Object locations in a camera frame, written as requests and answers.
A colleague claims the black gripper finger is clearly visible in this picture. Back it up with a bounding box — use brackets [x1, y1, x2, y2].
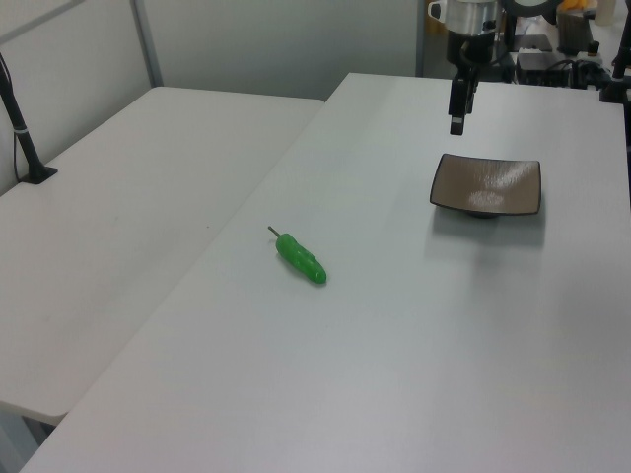
[448, 77, 468, 138]
[465, 76, 481, 117]

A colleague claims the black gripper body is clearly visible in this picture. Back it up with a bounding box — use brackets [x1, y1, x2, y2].
[446, 30, 497, 81]

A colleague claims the green chili pepper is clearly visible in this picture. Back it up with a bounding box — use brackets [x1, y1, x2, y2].
[266, 225, 329, 287]

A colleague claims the square brown ceramic plate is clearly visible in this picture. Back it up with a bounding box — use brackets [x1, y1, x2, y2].
[429, 152, 544, 221]

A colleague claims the black electronics box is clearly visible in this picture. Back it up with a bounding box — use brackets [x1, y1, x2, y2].
[515, 48, 579, 87]

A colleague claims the brown cylinder container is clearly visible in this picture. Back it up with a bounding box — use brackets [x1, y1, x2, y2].
[556, 8, 597, 57]

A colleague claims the black clamp stand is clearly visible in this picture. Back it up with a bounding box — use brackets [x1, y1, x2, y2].
[597, 30, 631, 105]

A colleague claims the white side table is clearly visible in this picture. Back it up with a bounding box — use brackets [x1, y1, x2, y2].
[0, 85, 327, 428]

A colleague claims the grey partition edge post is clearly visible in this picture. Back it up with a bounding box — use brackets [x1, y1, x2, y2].
[414, 0, 431, 78]

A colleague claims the grey metal partition post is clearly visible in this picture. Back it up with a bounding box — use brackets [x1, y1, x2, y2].
[130, 0, 166, 90]

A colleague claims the black camera stand pole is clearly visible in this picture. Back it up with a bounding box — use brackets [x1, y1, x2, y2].
[0, 50, 59, 186]

